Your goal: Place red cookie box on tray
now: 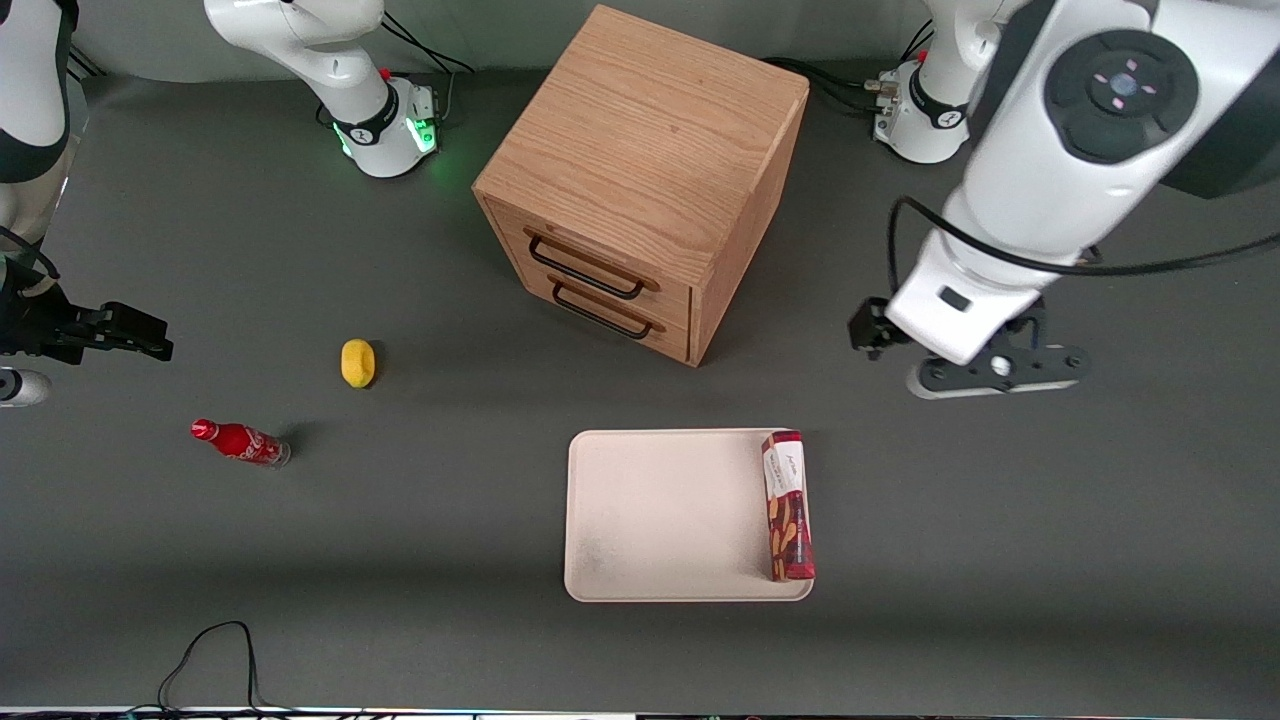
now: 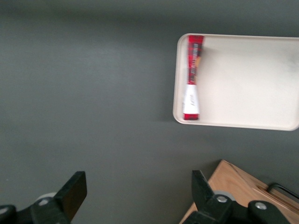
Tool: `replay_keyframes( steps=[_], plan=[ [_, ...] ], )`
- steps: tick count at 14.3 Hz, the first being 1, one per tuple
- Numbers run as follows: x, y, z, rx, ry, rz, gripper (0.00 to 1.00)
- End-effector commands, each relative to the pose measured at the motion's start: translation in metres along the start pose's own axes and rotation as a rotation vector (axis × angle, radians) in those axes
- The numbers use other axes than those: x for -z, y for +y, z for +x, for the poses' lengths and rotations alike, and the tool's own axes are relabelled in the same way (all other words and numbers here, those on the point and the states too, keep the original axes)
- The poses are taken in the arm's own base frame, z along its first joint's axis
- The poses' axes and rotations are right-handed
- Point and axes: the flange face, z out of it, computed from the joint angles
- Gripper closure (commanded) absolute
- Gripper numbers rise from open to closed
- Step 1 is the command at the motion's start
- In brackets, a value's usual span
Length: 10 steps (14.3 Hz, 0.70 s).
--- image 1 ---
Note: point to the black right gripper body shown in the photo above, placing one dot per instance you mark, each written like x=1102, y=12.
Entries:
x=40, y=325

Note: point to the red cookie box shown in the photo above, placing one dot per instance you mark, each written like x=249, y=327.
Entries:
x=788, y=510

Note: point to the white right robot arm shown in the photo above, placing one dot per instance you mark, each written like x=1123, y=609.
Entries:
x=370, y=110

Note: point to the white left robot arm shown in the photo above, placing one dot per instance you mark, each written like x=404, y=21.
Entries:
x=1040, y=170

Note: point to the cream plastic tray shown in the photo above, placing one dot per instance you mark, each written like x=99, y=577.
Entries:
x=660, y=515

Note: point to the red cola bottle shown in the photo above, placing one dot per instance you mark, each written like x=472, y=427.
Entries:
x=240, y=441

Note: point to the yellow lemon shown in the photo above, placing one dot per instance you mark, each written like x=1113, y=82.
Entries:
x=357, y=363

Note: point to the wooden two-drawer cabinet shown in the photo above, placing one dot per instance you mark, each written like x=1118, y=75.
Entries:
x=640, y=140

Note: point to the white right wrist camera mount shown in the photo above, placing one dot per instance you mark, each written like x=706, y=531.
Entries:
x=20, y=387

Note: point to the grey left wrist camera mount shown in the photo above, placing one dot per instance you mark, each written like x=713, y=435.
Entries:
x=1010, y=368

